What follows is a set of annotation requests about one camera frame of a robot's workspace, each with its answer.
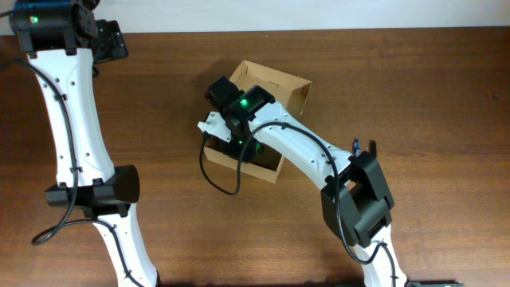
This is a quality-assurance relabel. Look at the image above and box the brown cardboard box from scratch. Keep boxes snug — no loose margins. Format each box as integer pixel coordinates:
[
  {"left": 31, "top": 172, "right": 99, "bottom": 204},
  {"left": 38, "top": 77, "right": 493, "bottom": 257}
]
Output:
[{"left": 204, "top": 60, "right": 312, "bottom": 183}]

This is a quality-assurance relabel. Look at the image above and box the blue pen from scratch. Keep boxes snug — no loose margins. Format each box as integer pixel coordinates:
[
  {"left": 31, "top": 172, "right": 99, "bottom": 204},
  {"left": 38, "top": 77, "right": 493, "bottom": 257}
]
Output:
[{"left": 352, "top": 138, "right": 361, "bottom": 156}]

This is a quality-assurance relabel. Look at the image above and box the black silver marker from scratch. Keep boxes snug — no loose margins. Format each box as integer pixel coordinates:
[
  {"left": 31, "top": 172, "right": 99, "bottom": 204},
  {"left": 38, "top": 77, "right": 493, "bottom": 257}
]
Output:
[{"left": 368, "top": 140, "right": 377, "bottom": 157}]

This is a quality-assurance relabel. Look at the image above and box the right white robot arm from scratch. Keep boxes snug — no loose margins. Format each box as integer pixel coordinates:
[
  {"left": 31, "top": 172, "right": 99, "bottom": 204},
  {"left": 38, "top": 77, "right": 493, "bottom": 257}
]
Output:
[{"left": 198, "top": 77, "right": 408, "bottom": 286}]

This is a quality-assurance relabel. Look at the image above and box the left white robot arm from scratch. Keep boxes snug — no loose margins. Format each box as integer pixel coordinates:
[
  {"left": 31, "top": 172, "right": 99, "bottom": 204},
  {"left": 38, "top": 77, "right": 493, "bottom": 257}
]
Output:
[{"left": 7, "top": 0, "right": 161, "bottom": 286}]

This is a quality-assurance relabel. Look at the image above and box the right black cable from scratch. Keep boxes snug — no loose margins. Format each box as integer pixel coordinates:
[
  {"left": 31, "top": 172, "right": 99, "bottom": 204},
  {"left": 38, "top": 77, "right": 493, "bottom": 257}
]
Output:
[{"left": 198, "top": 122, "right": 399, "bottom": 287}]

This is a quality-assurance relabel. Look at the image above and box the black cable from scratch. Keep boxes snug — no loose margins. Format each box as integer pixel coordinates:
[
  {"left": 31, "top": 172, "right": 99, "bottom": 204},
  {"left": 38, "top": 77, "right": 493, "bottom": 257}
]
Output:
[
  {"left": 198, "top": 122, "right": 399, "bottom": 287},
  {"left": 0, "top": 58, "right": 144, "bottom": 287}
]

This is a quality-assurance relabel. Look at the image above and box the left black cable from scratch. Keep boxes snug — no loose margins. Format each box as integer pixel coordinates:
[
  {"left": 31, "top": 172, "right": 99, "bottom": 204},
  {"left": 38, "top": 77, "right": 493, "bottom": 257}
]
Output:
[{"left": 0, "top": 58, "right": 144, "bottom": 287}]

